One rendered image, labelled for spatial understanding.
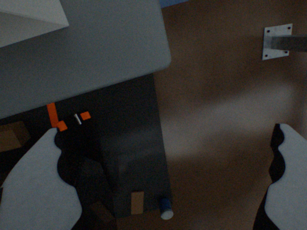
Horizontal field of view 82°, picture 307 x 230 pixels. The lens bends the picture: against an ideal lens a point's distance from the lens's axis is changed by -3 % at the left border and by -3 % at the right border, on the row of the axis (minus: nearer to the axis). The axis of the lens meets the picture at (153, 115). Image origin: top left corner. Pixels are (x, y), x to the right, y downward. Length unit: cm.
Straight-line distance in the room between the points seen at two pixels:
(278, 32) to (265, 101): 47
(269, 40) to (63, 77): 132
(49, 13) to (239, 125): 144
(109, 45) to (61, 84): 9
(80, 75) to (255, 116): 142
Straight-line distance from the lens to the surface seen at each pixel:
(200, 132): 140
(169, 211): 162
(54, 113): 126
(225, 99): 138
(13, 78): 31
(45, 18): 20
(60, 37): 28
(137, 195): 159
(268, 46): 145
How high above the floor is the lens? 112
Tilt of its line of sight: 65 degrees down
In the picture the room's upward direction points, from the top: 158 degrees clockwise
